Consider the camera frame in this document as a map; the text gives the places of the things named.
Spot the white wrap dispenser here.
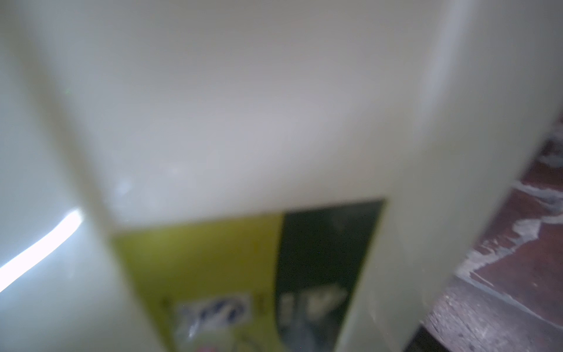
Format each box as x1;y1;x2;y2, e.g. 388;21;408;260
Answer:
1;1;562;351

